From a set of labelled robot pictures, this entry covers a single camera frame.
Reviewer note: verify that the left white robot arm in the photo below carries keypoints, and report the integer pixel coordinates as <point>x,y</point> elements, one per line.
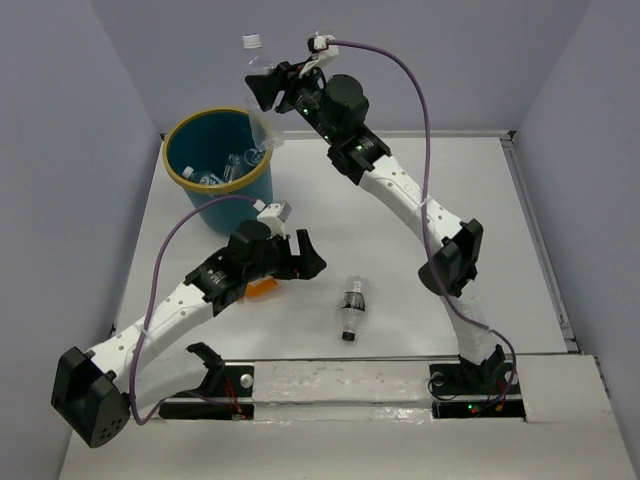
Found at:
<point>96,392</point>

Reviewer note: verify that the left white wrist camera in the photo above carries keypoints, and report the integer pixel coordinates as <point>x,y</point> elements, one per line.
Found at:
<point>273,215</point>

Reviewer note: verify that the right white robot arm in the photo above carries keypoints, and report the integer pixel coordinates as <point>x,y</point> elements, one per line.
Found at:
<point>452,244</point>

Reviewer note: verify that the clear crushed plastic bottle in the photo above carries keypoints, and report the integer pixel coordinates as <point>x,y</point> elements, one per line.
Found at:
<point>265,127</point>

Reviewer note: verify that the black label plastic bottle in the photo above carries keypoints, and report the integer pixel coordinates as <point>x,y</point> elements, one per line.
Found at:
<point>353,308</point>

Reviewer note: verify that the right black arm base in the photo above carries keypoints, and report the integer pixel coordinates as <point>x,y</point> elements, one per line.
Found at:
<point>455,397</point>

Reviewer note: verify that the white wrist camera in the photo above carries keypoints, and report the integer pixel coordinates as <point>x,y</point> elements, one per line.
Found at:
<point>321,52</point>
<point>273,215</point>

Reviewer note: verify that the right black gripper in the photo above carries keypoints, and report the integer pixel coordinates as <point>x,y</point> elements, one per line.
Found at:
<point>266,87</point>

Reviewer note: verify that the green label plastic bottle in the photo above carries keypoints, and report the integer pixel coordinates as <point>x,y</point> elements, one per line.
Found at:
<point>234,168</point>

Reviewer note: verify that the orange juice bottle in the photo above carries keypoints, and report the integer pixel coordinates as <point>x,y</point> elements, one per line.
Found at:
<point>261,287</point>

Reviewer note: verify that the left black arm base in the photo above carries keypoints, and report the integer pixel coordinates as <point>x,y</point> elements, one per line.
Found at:
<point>225,393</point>

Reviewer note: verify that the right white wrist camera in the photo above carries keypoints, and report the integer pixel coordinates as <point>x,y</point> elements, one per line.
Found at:
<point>321,52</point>

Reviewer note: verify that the blue label plastic bottle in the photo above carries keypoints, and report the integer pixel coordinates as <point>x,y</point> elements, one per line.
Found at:
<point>201,177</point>

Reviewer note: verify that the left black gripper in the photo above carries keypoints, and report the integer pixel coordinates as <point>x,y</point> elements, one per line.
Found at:
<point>309,264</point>

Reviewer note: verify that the teal bin with yellow rim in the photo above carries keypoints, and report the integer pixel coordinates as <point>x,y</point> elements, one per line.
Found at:
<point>205,141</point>

